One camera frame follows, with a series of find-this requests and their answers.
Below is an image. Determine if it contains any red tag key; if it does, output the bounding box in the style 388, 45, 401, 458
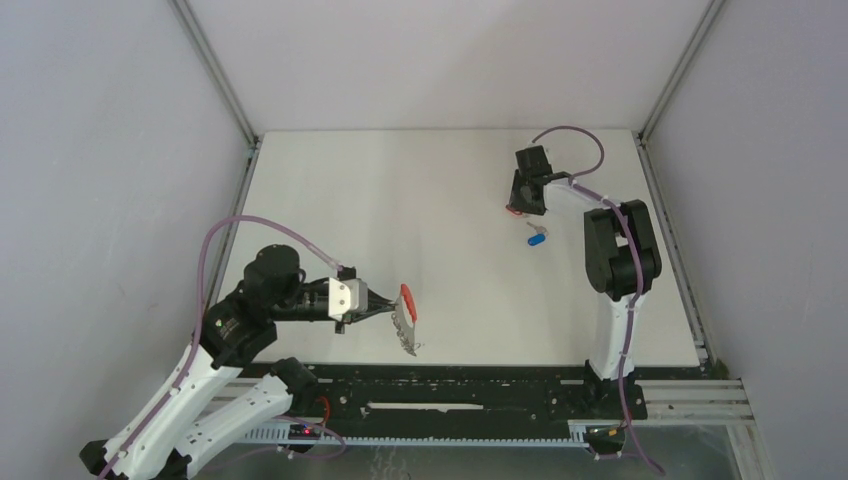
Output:
505, 205, 527, 218

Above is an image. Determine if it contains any red grey keyring holder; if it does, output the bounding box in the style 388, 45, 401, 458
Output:
391, 283, 420, 357

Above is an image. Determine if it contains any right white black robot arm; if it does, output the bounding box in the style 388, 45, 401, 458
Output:
507, 146, 662, 418

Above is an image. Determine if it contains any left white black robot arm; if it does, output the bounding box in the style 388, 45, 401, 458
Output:
79, 244, 417, 479

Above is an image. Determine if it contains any blue tag key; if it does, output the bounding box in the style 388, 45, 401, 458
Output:
527, 222, 548, 247

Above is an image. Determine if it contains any left circuit board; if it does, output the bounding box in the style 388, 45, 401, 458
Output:
287, 424, 323, 441

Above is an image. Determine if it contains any circuit board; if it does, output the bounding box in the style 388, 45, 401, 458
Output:
287, 424, 323, 441
585, 426, 626, 443

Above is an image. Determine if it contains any right circuit board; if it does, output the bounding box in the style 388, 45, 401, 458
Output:
585, 426, 626, 443

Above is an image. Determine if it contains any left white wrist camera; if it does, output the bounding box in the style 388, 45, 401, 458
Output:
327, 278, 369, 321

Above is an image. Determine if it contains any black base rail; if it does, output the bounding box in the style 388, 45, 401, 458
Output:
225, 360, 649, 440

